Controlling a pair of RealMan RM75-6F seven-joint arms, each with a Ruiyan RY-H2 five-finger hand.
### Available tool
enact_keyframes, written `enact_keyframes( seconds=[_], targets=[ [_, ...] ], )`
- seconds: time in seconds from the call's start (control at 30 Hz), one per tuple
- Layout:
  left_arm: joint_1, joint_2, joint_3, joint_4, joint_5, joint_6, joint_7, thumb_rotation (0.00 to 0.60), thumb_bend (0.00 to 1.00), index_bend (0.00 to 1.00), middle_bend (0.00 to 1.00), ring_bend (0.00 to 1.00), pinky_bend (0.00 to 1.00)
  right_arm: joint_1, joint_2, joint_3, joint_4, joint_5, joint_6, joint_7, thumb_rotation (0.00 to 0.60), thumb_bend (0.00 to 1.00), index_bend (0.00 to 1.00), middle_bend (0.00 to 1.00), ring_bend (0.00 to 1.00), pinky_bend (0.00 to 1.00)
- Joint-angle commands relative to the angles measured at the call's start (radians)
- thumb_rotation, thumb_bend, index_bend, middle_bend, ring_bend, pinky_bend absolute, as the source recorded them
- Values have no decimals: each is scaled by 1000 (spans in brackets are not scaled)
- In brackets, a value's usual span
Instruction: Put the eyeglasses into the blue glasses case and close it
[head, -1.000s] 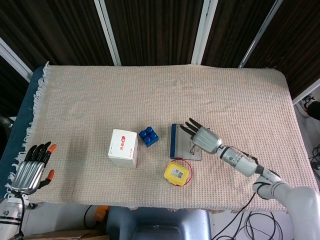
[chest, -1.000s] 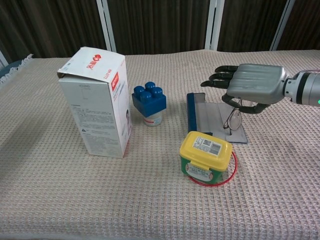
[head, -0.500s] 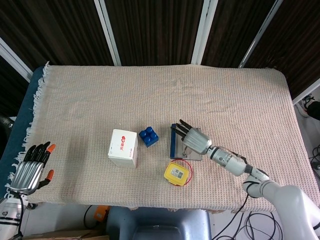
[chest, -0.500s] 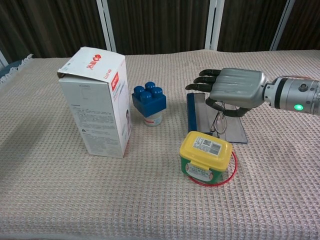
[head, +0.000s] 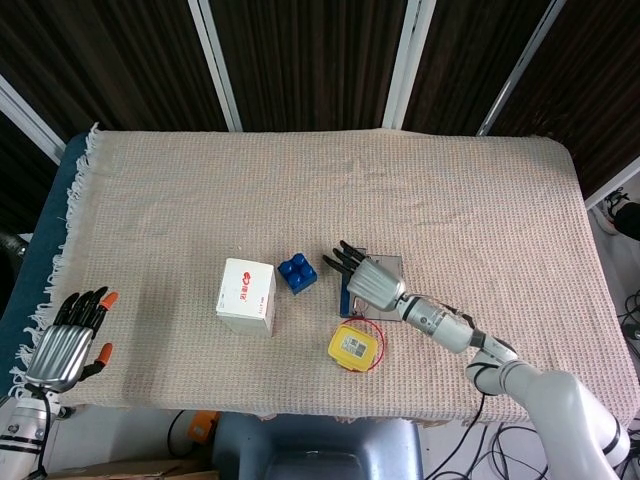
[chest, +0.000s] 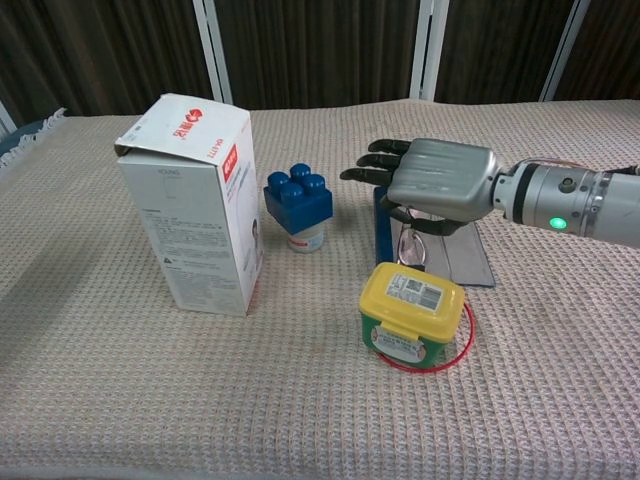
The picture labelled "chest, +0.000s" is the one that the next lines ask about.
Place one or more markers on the eyeglasses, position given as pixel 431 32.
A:
pixel 411 247

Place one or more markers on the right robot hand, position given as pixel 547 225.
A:
pixel 440 177

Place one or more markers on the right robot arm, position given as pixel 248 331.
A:
pixel 575 200

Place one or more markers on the blue grey glasses case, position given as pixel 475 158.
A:
pixel 467 260

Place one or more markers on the beige waffle tablecloth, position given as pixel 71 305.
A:
pixel 320 410

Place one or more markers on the blue table padding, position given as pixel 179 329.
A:
pixel 22 135

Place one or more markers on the blue toy building block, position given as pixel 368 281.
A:
pixel 297 205

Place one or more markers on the white metal frame post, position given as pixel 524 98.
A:
pixel 562 55
pixel 6 120
pixel 212 50
pixel 427 50

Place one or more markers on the yellow lid green container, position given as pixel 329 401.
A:
pixel 410 300

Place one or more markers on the white carton box red print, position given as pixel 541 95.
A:
pixel 200 225

